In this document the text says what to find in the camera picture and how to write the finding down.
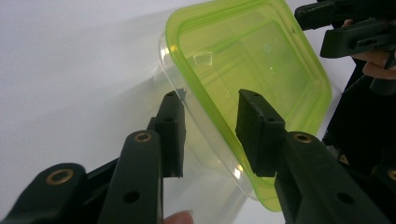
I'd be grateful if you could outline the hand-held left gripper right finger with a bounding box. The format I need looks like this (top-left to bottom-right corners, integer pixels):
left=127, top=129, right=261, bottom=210
left=234, top=89, right=390, bottom=224

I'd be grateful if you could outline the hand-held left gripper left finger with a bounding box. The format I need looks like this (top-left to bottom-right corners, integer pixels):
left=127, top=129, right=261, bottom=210
left=97, top=90, right=187, bottom=224

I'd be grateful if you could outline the clear container with green lid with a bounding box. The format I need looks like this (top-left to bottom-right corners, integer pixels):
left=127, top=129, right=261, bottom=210
left=153, top=0, right=333, bottom=213

